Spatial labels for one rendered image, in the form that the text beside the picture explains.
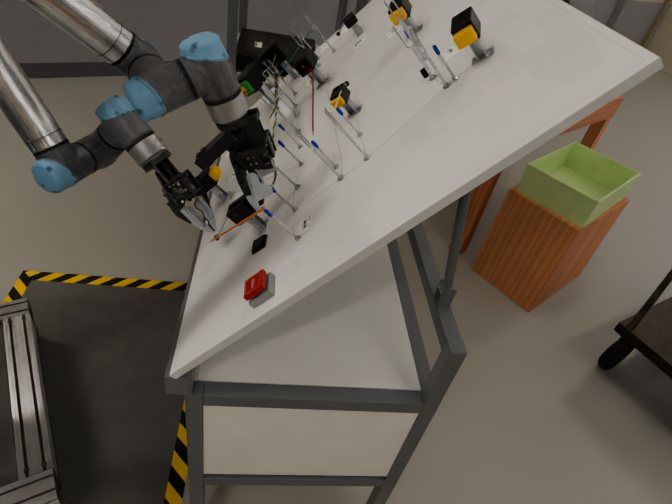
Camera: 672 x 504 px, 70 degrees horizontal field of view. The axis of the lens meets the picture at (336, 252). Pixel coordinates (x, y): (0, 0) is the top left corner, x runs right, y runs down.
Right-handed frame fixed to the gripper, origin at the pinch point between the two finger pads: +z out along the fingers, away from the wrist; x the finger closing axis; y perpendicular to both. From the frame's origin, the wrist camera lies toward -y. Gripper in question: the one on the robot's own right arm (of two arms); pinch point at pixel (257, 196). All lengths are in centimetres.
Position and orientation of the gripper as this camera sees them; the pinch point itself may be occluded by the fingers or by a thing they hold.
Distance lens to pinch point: 110.2
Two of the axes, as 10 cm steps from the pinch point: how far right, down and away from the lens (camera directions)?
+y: 9.7, -1.7, -1.8
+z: 2.4, 7.0, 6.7
